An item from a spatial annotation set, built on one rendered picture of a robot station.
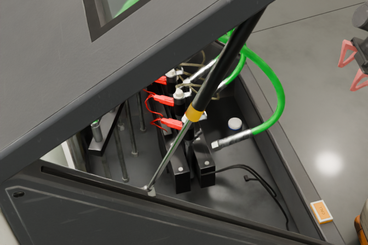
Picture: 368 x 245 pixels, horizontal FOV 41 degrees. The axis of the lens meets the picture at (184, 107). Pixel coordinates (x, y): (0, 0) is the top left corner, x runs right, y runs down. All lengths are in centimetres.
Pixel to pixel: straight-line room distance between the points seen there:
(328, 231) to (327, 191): 125
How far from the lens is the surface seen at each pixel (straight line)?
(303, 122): 263
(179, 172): 115
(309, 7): 345
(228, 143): 101
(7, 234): 69
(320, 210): 114
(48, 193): 63
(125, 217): 69
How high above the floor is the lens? 190
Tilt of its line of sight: 45 degrees down
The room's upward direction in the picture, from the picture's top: 3 degrees counter-clockwise
